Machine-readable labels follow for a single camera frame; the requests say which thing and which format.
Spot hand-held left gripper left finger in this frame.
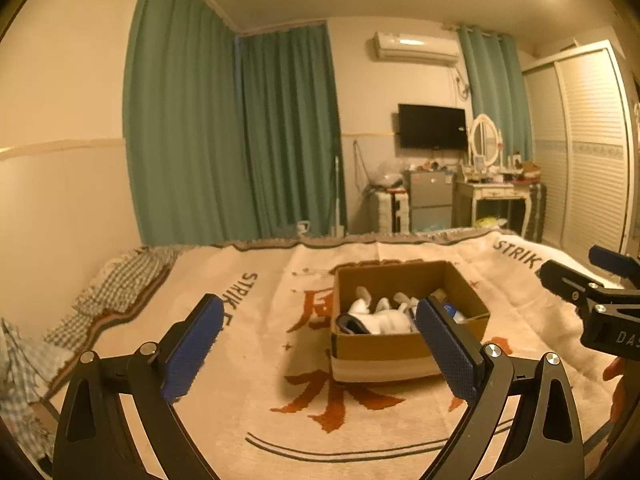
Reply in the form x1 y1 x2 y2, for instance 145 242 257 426
52 294 224 480

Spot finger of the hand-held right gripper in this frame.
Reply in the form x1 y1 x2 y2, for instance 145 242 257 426
588 245 640 281
539 259 608 313

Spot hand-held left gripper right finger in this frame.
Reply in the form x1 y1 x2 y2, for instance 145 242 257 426
415 297 586 480

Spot white socks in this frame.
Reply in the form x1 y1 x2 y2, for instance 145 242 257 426
336 310 418 336

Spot cardboard box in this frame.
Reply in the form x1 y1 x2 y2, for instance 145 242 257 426
329 260 491 386

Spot person's right hand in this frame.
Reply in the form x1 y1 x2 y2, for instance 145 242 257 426
602 357 638 423

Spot printed beige blanket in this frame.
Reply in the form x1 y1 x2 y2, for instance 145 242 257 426
42 227 640 480

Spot green checkered quilt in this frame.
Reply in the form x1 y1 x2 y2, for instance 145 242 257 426
45 245 181 356

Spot white louvred wardrobe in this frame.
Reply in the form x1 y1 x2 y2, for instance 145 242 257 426
520 42 640 266

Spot white dressing table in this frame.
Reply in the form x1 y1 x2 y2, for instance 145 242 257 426
452 180 533 236

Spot white suitcase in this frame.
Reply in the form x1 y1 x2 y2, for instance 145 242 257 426
375 190 411 233

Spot grey mini fridge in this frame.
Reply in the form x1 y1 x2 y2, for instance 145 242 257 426
402 169 455 233

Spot oval vanity mirror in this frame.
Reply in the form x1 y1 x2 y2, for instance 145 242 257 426
469 113 503 168

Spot light plaid cloth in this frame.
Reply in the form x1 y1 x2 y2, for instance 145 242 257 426
0 317 76 466

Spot clear plastic bag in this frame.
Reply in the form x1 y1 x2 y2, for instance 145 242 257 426
367 160 406 191

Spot white pole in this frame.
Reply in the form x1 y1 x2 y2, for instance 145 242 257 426
332 157 346 238

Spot green curtain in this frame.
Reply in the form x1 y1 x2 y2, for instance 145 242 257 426
457 25 535 163
235 25 343 241
122 0 246 246

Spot white air conditioner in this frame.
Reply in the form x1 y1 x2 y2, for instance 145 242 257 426
372 31 460 67

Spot black wall television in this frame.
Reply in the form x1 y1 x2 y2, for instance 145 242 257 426
397 103 467 151

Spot black wall cable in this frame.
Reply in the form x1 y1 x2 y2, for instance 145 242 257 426
352 140 373 193

